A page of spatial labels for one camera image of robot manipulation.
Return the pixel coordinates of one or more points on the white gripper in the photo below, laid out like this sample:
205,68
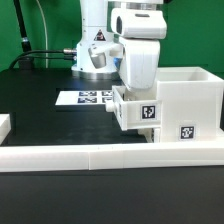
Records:
139,63

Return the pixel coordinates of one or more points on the white drawer box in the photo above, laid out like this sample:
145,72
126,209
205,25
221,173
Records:
132,111
152,135

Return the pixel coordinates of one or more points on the white drawer cabinet housing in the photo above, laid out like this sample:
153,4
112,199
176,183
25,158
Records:
190,105

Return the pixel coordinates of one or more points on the white front drawer box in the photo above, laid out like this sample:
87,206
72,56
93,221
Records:
152,135

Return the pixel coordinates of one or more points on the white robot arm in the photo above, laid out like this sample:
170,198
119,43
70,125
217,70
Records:
123,37

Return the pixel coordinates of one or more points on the fiducial marker sheet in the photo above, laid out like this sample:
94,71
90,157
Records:
88,97

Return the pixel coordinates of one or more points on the black pole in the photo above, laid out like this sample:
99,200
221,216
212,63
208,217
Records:
26,46

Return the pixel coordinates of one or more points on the white L-shaped border fence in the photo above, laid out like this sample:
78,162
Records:
111,156

